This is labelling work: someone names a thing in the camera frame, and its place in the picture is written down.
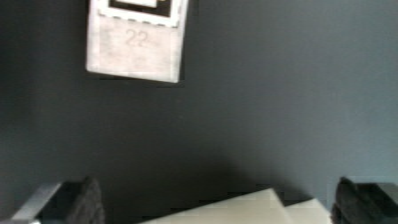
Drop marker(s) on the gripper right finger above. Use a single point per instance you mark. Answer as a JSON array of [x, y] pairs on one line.
[[366, 203]]

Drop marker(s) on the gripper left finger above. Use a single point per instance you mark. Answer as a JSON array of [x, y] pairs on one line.
[[64, 203]]

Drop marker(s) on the white table leg with tag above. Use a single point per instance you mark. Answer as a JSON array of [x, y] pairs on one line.
[[251, 209]]

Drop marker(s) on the white sheet with tags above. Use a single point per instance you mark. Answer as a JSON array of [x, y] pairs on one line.
[[135, 33]]

